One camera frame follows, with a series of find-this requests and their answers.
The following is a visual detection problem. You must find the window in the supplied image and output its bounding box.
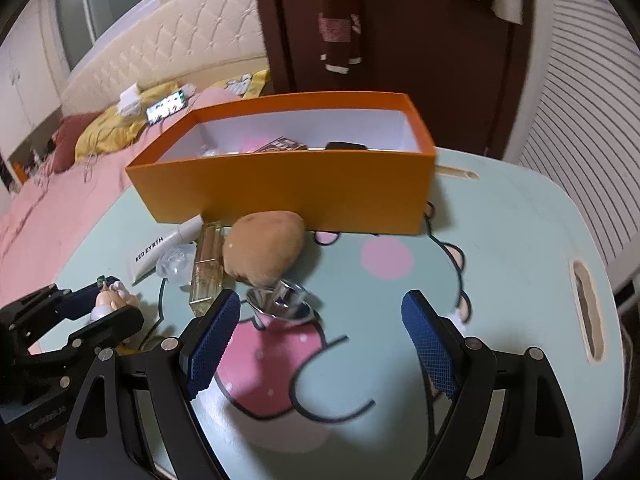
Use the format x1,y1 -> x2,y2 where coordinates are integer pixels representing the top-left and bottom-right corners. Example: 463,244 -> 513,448
52,0 -> 153,73

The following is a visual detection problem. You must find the pink blanket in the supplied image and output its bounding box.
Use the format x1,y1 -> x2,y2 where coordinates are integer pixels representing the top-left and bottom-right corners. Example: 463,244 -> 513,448
0,87 -> 236,306

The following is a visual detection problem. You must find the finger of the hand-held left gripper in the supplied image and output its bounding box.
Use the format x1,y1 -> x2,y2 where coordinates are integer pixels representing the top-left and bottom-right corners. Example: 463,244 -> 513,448
65,305 -> 146,357
50,280 -> 113,322

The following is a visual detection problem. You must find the smartphone with lit screen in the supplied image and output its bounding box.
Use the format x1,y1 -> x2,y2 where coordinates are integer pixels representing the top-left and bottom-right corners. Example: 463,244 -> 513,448
146,89 -> 190,126

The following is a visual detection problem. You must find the maroon striped scarf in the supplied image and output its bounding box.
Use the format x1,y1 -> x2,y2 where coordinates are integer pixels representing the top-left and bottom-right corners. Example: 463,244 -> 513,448
312,0 -> 366,76

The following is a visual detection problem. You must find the clear perfume bottle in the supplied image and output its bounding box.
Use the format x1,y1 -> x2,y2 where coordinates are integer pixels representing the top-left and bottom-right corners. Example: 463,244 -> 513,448
189,221 -> 224,317

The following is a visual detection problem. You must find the orange cardboard box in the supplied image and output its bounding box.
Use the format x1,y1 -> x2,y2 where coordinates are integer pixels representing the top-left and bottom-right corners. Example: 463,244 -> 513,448
125,91 -> 437,237

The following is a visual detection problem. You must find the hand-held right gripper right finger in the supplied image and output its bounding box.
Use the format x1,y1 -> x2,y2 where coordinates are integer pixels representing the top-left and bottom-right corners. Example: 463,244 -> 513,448
401,289 -> 585,480

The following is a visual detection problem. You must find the cream tufted headboard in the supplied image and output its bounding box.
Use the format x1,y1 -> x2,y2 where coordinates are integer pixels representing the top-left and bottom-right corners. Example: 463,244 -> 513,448
60,0 -> 268,111

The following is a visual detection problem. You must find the shiny silver metal piece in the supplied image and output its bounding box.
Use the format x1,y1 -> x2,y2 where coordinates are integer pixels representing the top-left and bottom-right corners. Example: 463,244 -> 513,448
246,281 -> 316,330

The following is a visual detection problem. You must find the white wardrobe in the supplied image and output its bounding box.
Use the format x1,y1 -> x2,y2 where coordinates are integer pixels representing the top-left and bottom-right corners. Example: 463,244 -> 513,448
0,35 -> 63,161

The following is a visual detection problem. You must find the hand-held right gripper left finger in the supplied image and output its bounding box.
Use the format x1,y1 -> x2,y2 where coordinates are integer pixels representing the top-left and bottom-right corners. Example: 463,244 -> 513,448
57,289 -> 241,480

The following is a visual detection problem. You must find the yellow cartoon print pillow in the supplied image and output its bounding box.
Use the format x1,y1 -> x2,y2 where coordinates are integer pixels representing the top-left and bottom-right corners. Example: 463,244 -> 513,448
210,71 -> 271,98

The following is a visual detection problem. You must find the clear skull ornament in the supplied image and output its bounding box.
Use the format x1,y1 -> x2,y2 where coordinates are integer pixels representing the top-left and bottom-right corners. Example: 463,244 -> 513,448
156,242 -> 198,287

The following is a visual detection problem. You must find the dark patterned card case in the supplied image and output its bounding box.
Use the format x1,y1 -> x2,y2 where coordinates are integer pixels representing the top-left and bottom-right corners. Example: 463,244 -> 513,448
252,136 -> 308,154

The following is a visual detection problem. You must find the brown plush toy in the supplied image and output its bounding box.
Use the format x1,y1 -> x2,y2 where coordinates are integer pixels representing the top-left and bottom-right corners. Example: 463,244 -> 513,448
221,211 -> 307,283

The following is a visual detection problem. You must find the white slatted closet door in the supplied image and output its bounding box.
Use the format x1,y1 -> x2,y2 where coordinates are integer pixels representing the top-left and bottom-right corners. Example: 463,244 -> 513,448
515,0 -> 640,281

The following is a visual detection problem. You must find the dark brown door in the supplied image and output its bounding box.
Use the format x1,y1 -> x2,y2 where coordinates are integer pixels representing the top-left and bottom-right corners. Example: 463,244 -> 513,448
250,0 -> 533,163

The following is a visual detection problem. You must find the white cream tube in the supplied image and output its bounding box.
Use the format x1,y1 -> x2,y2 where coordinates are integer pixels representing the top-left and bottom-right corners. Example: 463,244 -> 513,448
127,215 -> 203,286

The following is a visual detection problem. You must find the small doll figurine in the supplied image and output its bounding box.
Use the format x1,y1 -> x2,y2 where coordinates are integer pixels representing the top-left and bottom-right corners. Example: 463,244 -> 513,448
90,275 -> 141,323

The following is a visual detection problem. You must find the mint green cartoon desktop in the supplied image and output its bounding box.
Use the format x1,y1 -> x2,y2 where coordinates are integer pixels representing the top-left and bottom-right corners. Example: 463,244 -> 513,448
37,147 -> 628,480

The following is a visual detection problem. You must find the white tissue box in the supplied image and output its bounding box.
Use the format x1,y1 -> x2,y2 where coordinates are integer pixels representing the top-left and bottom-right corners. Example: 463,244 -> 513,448
117,85 -> 146,116

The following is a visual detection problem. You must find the dark red pillow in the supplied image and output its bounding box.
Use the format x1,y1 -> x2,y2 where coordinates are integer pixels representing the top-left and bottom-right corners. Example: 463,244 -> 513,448
50,112 -> 106,173

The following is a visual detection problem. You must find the plain yellow pillow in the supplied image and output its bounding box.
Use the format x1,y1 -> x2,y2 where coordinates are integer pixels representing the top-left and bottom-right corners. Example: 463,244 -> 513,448
75,87 -> 193,161

